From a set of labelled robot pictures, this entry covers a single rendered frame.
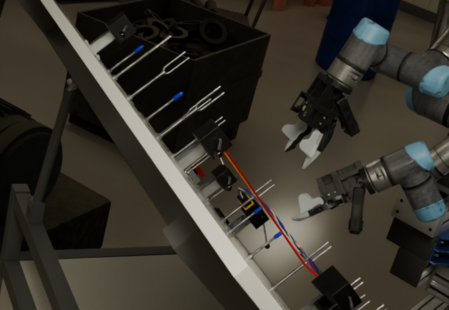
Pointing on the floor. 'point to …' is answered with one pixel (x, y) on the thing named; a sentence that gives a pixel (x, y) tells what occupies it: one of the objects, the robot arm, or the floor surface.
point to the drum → (359, 11)
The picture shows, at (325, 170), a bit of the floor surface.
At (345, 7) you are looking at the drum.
